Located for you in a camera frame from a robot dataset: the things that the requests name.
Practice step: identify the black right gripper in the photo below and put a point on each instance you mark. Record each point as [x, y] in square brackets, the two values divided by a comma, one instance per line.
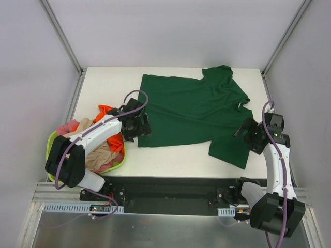
[246, 128]

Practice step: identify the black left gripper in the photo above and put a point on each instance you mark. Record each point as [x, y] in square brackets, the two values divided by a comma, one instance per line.
[144, 124]

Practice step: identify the dark green t-shirt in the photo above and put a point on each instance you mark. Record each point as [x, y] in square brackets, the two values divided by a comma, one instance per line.
[185, 111]

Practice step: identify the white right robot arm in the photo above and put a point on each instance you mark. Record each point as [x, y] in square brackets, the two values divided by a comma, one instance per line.
[277, 211]

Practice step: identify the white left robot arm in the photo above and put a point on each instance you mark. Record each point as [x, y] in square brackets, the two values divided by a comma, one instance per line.
[67, 157]

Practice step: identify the orange t-shirt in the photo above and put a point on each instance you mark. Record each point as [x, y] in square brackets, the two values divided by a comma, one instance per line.
[116, 143]

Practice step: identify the beige t-shirt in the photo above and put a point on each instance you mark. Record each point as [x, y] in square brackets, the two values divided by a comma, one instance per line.
[99, 158]

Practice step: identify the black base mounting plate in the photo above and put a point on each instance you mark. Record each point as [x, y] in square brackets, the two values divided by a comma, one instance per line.
[166, 195]

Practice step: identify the lime green plastic basket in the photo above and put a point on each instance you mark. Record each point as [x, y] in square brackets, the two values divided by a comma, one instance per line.
[121, 160]

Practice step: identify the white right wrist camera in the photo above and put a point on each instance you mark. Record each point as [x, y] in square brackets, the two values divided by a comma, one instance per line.
[270, 110]

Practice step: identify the right white cable duct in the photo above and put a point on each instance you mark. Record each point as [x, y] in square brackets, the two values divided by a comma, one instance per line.
[226, 212]

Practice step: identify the white cable duct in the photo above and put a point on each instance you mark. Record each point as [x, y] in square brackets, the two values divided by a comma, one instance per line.
[226, 212]
[81, 208]

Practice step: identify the aluminium front rail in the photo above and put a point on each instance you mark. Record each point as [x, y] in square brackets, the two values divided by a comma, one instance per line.
[46, 192]

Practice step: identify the left white cable duct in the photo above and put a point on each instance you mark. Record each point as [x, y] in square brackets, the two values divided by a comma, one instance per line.
[81, 208]

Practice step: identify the right aluminium frame post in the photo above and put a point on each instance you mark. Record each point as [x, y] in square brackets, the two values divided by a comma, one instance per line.
[287, 34]

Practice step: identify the aluminium frame post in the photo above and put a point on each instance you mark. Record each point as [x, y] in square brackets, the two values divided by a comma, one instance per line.
[287, 34]
[45, 4]

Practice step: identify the left aluminium frame post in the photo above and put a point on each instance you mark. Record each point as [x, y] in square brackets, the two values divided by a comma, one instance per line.
[45, 4]

